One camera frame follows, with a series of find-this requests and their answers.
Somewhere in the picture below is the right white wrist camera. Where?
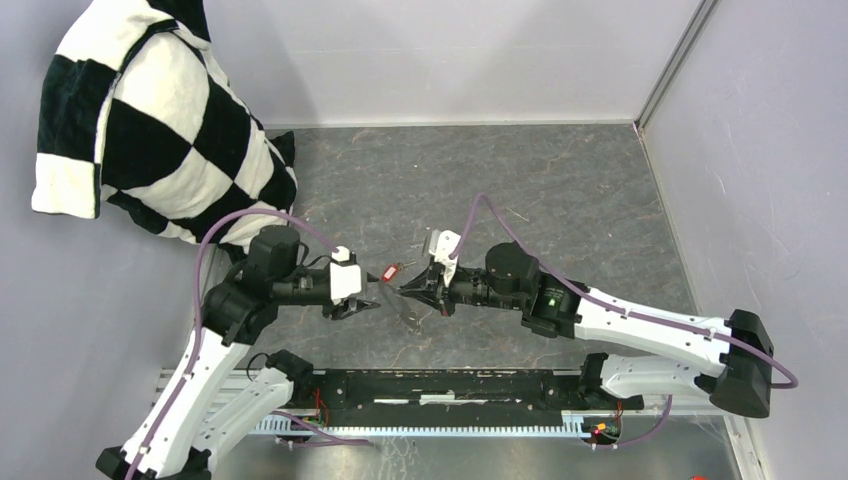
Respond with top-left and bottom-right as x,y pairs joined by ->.
424,229 -> 462,286

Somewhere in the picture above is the purple cable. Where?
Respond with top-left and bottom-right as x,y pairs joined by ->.
450,193 -> 799,450
122,209 -> 372,480

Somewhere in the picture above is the corner aluminium profile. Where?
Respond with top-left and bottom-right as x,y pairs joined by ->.
634,0 -> 720,135

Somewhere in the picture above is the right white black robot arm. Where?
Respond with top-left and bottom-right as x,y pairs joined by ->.
399,242 -> 774,418

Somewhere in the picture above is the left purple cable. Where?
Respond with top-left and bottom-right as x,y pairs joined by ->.
122,209 -> 372,480

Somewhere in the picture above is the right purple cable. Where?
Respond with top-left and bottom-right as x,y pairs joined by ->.
450,193 -> 799,450

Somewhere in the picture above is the black and white checkered cloth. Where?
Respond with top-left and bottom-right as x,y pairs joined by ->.
30,1 -> 298,258

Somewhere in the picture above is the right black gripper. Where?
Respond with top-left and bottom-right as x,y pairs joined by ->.
399,261 -> 524,318

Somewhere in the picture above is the white slotted cable duct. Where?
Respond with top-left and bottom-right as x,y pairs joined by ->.
248,415 -> 591,440

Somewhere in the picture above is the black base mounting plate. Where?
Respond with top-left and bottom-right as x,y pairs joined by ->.
286,369 -> 645,427

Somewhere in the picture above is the aluminium frame rail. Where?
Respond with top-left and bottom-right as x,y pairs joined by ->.
129,368 -> 773,480

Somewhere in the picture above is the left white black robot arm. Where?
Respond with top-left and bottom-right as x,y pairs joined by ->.
96,225 -> 375,479

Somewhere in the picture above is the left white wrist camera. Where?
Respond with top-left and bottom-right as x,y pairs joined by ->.
329,246 -> 363,305

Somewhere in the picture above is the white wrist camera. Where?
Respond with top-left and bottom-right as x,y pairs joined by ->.
329,246 -> 363,305
424,229 -> 462,286

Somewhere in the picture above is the key with red tag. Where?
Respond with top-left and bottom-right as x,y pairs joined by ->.
380,261 -> 416,283

